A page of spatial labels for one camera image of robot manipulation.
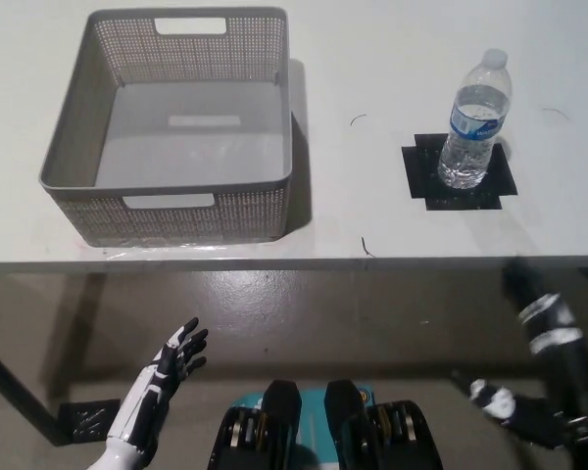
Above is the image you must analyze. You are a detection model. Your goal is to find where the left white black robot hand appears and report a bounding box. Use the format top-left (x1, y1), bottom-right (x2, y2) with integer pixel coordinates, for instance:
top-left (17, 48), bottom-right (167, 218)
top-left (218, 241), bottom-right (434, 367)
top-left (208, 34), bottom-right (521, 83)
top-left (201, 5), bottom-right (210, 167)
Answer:
top-left (106, 316), bottom-right (210, 449)

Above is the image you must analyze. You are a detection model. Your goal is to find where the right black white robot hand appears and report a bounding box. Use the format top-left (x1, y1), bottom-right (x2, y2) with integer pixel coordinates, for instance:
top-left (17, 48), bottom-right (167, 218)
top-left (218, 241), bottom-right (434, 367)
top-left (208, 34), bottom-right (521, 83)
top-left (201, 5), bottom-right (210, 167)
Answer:
top-left (449, 370), bottom-right (588, 449)

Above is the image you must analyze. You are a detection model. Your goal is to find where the clear plastic water bottle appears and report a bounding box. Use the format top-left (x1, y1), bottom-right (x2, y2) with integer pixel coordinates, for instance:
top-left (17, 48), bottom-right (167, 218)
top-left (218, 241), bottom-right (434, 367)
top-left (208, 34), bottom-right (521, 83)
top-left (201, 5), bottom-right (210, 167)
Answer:
top-left (436, 47), bottom-right (515, 190)

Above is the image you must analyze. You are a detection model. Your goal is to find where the black floor tape patch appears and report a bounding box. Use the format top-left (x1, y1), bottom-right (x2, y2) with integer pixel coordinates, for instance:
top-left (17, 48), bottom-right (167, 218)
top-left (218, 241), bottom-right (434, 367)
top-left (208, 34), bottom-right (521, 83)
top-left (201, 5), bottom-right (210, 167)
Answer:
top-left (57, 398), bottom-right (122, 441)

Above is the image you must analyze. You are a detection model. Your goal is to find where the dark metal table leg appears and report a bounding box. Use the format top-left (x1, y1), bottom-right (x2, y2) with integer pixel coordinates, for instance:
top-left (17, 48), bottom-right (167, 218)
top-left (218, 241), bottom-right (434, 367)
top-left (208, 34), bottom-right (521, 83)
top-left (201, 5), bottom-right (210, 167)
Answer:
top-left (0, 336), bottom-right (64, 447)

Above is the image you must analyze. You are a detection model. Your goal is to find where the black ribbed robot body block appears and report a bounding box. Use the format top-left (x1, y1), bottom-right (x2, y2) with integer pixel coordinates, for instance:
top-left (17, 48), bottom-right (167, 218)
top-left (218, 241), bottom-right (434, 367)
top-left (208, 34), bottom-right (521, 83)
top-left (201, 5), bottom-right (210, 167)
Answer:
top-left (207, 379), bottom-right (306, 470)
top-left (324, 379), bottom-right (446, 470)

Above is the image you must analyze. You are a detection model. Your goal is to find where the grey perforated plastic basket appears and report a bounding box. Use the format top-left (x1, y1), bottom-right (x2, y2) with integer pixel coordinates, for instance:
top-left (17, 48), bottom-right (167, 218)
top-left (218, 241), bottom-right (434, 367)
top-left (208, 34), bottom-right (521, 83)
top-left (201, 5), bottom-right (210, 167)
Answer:
top-left (38, 5), bottom-right (295, 249)

